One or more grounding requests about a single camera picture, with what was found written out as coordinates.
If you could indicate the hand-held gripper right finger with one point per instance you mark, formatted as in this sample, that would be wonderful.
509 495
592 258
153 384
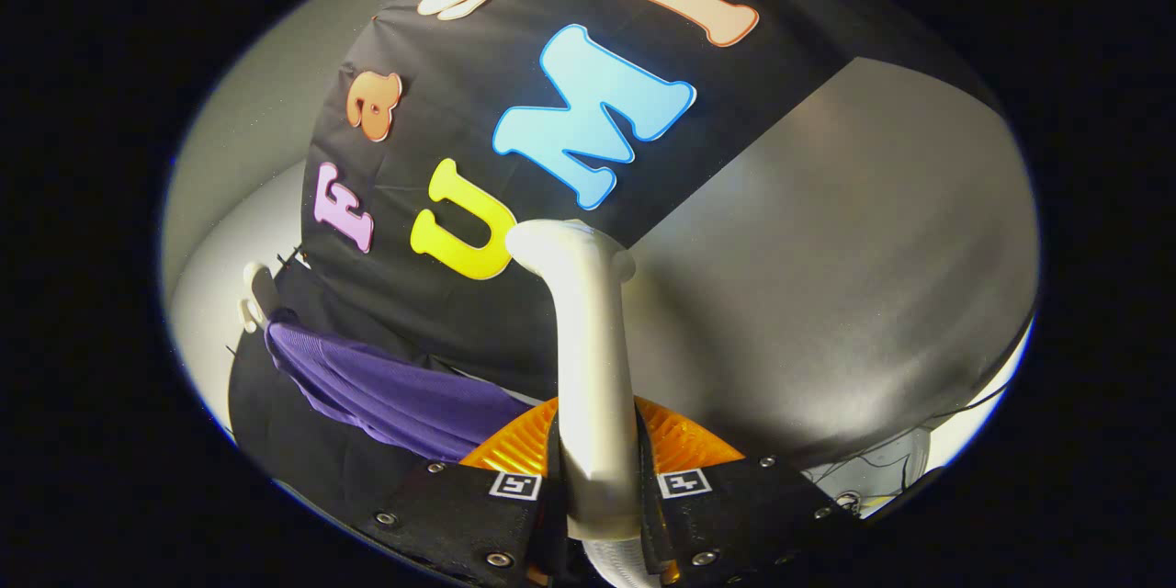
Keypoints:
735 514

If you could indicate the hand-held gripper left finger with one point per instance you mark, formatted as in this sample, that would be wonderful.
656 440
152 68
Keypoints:
459 514

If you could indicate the white plastic clothes hanger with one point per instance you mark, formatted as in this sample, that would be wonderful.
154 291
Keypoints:
257 294

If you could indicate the plain black side cloth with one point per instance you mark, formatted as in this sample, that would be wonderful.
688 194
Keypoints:
303 450

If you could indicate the grey cabinet with dark top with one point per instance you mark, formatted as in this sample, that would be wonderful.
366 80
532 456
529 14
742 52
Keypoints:
873 248

